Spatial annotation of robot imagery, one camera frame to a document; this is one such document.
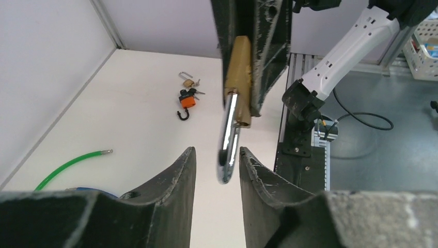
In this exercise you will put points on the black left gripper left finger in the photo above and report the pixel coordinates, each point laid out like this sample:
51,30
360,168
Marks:
157,213

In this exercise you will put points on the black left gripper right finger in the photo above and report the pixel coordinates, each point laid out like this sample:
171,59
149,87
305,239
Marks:
277,213

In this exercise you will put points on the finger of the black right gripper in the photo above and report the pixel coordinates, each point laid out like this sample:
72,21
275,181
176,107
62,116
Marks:
231,19
270,48

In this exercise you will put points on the large brass padlock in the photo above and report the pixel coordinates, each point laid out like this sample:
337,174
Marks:
234,102

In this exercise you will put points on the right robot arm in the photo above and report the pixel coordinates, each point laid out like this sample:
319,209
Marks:
377,22

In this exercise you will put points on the black-headed key bunch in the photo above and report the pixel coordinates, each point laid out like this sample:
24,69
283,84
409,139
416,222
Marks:
192,92

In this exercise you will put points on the orange black key fob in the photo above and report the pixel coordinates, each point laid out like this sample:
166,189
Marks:
187,101

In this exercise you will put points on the small brass padlock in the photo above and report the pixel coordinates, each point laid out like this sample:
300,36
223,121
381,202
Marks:
189,81

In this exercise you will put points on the white storage basket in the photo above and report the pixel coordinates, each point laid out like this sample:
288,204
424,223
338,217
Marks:
421,49

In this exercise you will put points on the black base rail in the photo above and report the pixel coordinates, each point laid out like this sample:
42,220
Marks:
298,159

